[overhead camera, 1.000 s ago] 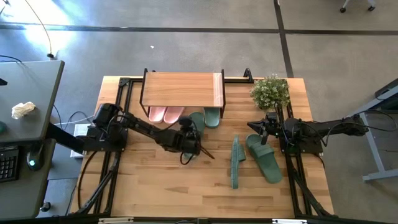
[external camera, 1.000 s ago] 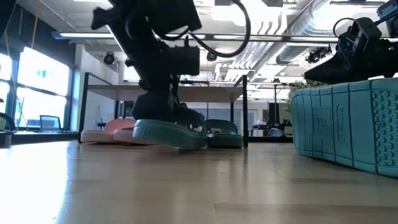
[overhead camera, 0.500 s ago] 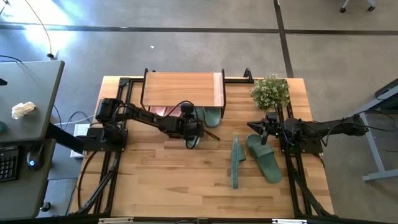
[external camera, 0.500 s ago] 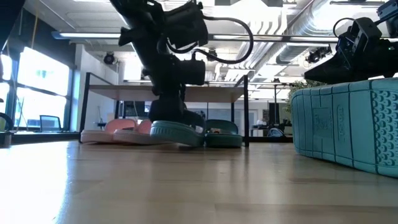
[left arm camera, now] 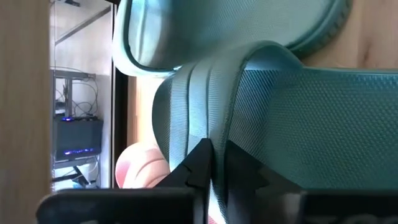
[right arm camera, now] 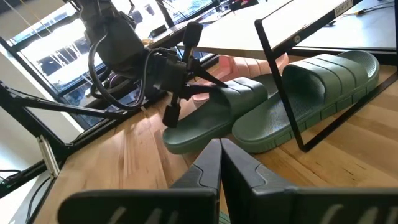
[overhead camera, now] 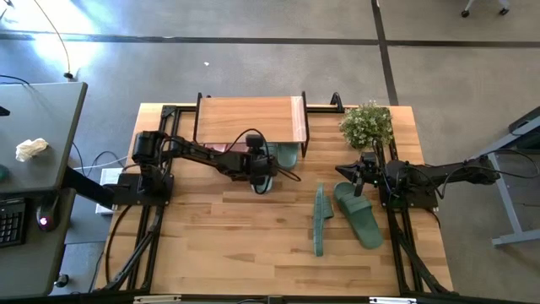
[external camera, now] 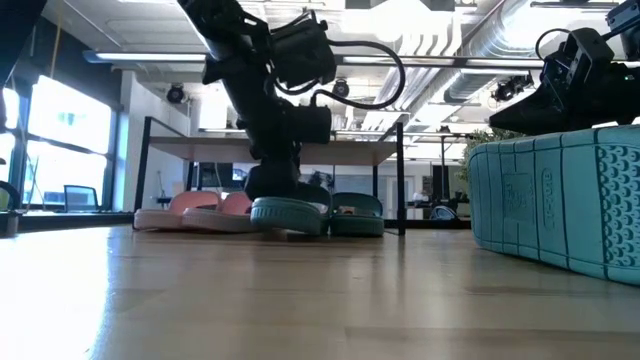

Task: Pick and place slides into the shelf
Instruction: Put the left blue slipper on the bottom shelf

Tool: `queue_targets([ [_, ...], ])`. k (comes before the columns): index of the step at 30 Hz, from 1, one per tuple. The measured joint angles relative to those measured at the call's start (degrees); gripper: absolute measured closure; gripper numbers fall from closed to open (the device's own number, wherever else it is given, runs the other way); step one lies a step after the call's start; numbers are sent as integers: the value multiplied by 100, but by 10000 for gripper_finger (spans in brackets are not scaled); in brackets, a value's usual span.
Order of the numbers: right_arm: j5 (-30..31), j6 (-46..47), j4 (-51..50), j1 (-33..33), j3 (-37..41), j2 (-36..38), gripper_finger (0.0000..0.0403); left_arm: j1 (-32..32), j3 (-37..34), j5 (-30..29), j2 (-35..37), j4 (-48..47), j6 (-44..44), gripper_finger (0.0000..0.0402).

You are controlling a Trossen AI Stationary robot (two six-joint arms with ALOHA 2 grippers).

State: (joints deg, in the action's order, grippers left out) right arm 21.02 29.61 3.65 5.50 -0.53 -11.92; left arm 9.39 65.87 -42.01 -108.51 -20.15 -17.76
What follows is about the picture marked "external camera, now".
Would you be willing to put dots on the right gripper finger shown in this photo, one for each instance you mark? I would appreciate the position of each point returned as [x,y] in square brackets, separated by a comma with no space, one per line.
[535,127]
[530,107]

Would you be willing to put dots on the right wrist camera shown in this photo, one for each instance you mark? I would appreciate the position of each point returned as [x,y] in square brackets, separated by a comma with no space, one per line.
[580,55]

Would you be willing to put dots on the green rubber slide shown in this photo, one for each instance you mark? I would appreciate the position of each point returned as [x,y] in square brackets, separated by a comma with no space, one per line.
[285,215]
[357,225]
[560,200]

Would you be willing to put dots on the pink rubber slide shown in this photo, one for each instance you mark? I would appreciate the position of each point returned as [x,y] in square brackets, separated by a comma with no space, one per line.
[165,217]
[220,220]

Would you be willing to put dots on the wooden shelf with black frame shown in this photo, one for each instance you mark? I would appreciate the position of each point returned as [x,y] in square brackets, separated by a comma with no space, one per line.
[350,151]

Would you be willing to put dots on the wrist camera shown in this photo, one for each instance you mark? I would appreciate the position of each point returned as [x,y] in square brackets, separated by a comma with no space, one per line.
[302,52]
[580,55]

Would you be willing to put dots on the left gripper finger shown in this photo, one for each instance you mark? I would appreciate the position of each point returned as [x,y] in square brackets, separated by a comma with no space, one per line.
[260,182]
[286,182]

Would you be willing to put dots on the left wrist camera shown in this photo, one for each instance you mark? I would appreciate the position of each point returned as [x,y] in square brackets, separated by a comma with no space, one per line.
[302,52]

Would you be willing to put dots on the small green potted plant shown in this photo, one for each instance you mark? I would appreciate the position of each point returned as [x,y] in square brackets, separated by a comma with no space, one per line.
[487,136]

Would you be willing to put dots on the long light bar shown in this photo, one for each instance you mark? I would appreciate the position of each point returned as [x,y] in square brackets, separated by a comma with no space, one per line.
[150,56]

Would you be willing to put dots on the black aluminium table frame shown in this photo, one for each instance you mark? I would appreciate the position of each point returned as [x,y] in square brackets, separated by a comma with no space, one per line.
[75,222]

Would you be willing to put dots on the black ceiling spotlight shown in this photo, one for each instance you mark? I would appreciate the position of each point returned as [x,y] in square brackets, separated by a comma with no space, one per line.
[342,90]
[175,94]
[507,89]

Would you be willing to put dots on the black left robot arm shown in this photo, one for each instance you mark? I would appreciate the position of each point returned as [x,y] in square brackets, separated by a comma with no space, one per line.
[225,30]

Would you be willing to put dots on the silver ventilation duct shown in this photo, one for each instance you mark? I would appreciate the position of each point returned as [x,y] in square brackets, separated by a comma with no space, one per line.
[470,82]

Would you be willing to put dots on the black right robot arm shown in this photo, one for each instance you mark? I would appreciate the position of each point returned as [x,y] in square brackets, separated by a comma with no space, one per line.
[632,95]

